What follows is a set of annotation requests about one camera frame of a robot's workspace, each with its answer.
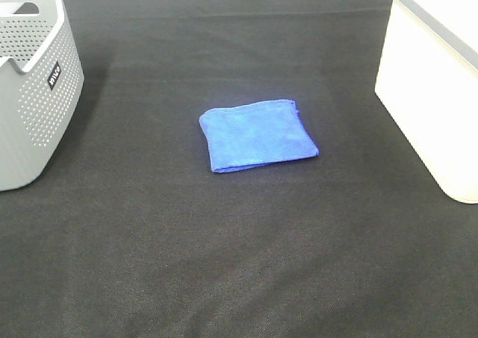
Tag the blue towel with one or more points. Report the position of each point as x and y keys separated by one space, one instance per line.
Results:
x=254 y=135

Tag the black table cloth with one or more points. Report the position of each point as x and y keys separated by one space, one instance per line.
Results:
x=128 y=232

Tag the white storage box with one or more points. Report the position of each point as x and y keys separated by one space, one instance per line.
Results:
x=427 y=81

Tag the grey perforated plastic basket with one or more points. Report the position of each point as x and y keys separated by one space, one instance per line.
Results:
x=41 y=82

